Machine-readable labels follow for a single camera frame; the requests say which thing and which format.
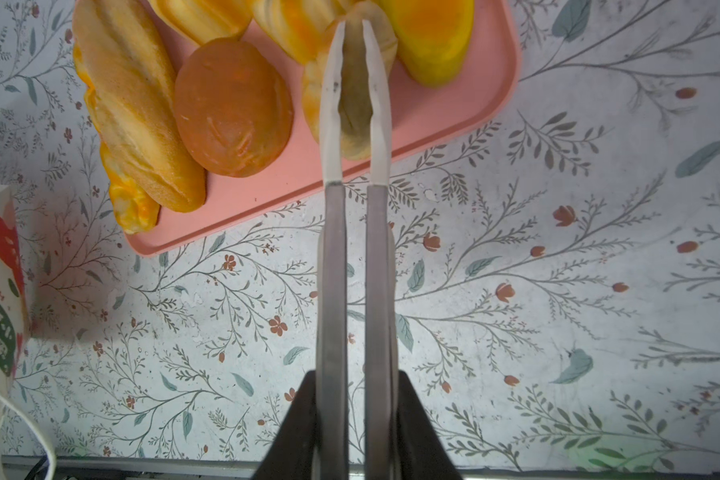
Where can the round brown bread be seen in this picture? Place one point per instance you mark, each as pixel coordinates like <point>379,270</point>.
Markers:
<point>233,109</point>

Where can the oval yellow bread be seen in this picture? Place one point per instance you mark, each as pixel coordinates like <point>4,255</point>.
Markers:
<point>433,36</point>

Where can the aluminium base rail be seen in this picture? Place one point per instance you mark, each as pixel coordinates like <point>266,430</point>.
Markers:
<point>121,468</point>

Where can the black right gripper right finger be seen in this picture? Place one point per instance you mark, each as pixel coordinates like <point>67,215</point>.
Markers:
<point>421,454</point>

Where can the steel tongs with white tips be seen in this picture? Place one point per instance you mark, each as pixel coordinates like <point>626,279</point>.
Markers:
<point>381,375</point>

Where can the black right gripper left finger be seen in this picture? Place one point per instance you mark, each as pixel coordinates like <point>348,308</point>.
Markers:
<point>291,454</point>

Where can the small scored round bun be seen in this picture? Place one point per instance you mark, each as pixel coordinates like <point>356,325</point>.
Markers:
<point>355,107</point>

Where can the pink plastic tray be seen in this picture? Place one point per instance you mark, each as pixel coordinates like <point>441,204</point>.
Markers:
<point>421,117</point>

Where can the ring shaped yellow bun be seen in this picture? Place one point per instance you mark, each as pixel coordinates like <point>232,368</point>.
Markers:
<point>202,21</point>

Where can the striped round bun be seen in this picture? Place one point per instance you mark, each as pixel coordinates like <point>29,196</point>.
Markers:
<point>297,26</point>

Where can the long pale baguette bread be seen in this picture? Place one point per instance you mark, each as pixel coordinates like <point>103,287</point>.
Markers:
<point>130,81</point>

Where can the long twisted yellow bread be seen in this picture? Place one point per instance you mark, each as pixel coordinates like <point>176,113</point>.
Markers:
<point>133,209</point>

